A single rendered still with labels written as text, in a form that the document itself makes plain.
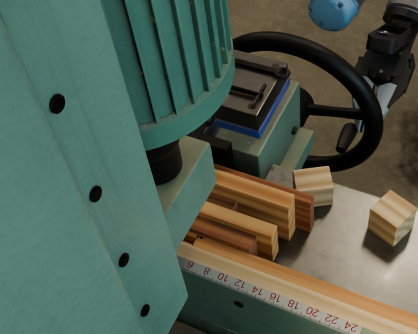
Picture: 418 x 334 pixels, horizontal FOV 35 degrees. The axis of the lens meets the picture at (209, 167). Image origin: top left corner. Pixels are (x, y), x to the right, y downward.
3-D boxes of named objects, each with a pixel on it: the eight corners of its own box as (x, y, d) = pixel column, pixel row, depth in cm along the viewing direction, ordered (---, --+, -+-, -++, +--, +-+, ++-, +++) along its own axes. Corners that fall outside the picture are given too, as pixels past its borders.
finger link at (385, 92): (382, 144, 113) (401, 93, 113) (377, 136, 107) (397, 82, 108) (364, 138, 114) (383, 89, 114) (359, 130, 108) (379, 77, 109)
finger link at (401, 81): (397, 112, 108) (416, 63, 109) (397, 110, 107) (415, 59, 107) (369, 105, 110) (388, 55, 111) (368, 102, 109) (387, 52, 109)
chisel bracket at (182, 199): (219, 189, 75) (211, 141, 68) (159, 294, 68) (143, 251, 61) (162, 170, 77) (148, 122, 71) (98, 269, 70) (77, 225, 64)
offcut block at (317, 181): (296, 209, 82) (296, 191, 79) (292, 187, 84) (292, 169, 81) (332, 205, 82) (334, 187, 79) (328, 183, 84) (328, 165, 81)
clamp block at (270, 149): (303, 127, 94) (303, 81, 86) (265, 201, 87) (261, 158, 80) (209, 100, 99) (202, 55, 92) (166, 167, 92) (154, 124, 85)
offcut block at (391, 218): (367, 228, 79) (369, 208, 76) (386, 209, 80) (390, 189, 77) (393, 247, 77) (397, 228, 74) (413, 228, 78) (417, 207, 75)
